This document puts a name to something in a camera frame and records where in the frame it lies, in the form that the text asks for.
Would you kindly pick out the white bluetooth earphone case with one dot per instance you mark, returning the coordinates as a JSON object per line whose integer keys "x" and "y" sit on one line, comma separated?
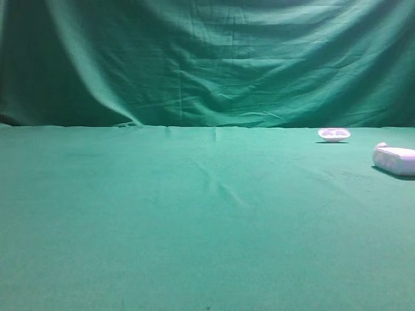
{"x": 394, "y": 160}

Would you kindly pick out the white open earphone case half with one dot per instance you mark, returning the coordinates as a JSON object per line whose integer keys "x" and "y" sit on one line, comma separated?
{"x": 334, "y": 135}

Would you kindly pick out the green backdrop curtain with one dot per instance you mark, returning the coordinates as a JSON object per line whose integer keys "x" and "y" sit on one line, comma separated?
{"x": 267, "y": 64}

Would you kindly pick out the green table cloth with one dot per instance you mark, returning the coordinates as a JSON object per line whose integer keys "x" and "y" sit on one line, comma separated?
{"x": 165, "y": 218}

